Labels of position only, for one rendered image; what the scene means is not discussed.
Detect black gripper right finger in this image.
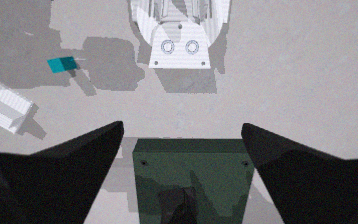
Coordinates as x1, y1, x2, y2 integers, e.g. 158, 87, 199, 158
241, 123, 358, 224

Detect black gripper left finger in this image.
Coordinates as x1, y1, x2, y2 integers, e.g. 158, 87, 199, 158
0, 121, 124, 224

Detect small teal cube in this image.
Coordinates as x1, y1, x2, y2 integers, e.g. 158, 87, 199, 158
47, 57, 78, 73

